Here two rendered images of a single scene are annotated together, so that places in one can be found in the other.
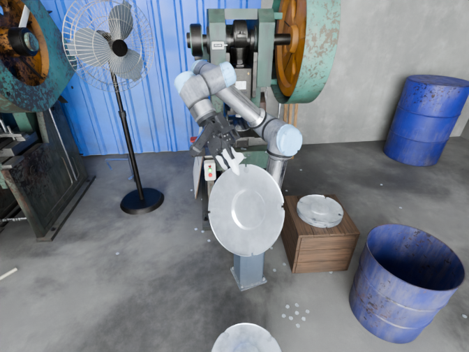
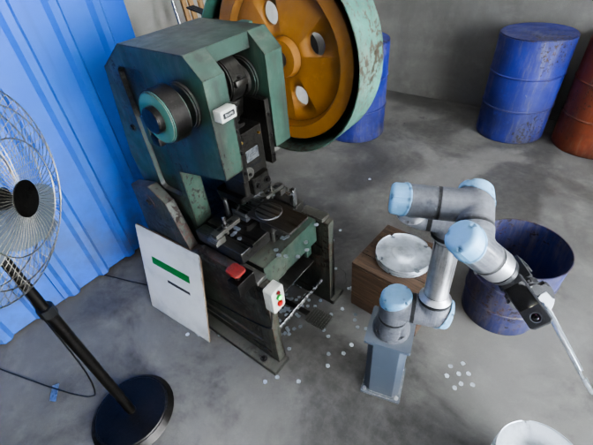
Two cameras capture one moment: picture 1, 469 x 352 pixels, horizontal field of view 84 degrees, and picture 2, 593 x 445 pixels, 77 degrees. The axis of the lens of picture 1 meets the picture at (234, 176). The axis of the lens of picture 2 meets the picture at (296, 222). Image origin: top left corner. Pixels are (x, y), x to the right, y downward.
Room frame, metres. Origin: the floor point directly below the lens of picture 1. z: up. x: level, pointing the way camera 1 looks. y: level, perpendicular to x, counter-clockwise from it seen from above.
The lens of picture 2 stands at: (0.72, 0.75, 1.82)
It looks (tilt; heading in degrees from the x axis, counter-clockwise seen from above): 40 degrees down; 318
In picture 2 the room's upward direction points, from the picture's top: 6 degrees counter-clockwise
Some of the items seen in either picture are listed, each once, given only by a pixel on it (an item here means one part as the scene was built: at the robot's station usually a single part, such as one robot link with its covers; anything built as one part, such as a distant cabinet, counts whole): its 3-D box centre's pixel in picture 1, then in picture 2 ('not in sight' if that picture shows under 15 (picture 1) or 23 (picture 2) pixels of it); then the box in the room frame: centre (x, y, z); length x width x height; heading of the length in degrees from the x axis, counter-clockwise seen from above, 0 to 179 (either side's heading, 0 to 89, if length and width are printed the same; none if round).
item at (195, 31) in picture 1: (201, 42); (169, 115); (1.89, 0.22, 1.31); 0.22 x 0.12 x 0.22; 7
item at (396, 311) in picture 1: (396, 283); (509, 278); (0.89, -0.88, 0.24); 0.42 x 0.42 x 0.48
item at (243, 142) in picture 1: (241, 138); (278, 225); (1.73, -0.05, 0.72); 0.25 x 0.14 x 0.14; 7
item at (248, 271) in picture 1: (248, 251); (386, 356); (1.13, -0.09, 0.23); 0.19 x 0.19 x 0.45; 22
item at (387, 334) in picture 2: not in sight; (392, 320); (1.13, -0.09, 0.50); 0.15 x 0.15 x 0.10
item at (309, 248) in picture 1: (314, 232); (400, 278); (1.35, -0.56, 0.18); 0.40 x 0.38 x 0.35; 3
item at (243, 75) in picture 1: (239, 87); (245, 156); (1.86, -0.04, 1.04); 0.17 x 0.15 x 0.30; 7
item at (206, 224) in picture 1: (205, 154); (203, 273); (2.01, 0.25, 0.45); 0.92 x 0.12 x 0.90; 7
